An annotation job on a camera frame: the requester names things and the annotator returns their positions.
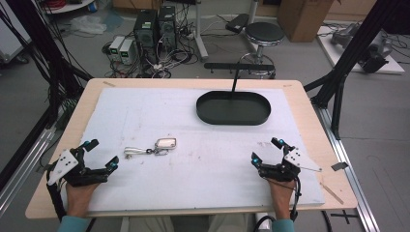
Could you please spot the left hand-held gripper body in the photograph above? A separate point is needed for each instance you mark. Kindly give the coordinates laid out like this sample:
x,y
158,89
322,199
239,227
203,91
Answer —
x,y
64,164

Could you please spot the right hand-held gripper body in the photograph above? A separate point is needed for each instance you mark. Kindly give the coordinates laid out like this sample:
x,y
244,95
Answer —
x,y
298,159

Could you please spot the person's left hand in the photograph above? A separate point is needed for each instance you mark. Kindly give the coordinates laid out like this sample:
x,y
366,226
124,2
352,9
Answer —
x,y
79,198

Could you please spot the person's right hand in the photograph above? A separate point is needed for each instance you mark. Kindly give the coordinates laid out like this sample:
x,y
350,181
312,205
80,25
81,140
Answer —
x,y
282,196

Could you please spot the dark tape piece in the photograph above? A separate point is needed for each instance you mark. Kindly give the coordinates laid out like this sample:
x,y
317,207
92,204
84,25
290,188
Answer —
x,y
339,166

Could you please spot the thin wooden stick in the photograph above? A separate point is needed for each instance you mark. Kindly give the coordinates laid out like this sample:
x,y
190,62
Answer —
x,y
332,193

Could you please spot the white foam mat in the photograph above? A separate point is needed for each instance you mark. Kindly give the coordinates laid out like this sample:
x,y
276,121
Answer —
x,y
206,180

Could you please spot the black oval tray stand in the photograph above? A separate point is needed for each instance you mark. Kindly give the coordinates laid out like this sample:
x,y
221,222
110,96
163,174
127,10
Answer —
x,y
232,109

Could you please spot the white power supply unit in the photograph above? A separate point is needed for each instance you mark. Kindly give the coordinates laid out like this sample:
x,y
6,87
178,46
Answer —
x,y
126,51
116,46

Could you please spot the white board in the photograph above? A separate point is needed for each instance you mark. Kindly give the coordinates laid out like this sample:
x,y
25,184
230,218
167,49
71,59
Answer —
x,y
328,48

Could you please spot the black round stool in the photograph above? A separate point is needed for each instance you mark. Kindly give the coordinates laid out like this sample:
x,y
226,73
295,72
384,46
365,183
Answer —
x,y
264,34

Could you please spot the computer towers on floor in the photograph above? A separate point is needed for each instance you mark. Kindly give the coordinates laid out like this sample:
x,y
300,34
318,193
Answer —
x,y
167,63

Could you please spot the clear plastic bag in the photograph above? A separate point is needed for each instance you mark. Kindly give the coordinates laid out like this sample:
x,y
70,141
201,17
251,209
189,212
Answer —
x,y
88,25

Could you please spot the cardboard box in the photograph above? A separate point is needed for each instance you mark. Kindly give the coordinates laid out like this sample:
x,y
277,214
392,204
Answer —
x,y
303,19

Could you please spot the black flat device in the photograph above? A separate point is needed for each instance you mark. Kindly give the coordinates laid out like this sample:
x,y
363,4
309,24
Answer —
x,y
237,23

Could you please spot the large black computer tower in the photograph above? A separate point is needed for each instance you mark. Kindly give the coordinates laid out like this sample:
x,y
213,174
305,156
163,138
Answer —
x,y
145,29

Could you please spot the white table leg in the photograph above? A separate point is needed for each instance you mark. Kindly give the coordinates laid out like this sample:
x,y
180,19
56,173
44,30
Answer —
x,y
200,35

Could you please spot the small black computer tower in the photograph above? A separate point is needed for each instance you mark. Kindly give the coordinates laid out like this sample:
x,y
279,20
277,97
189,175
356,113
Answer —
x,y
167,25

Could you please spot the aluminium rail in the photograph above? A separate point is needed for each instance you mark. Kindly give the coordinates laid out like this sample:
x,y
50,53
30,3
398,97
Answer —
x,y
349,174
22,167

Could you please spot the black frame stand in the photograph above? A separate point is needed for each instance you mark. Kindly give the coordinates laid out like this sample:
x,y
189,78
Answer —
x,y
348,61
48,58

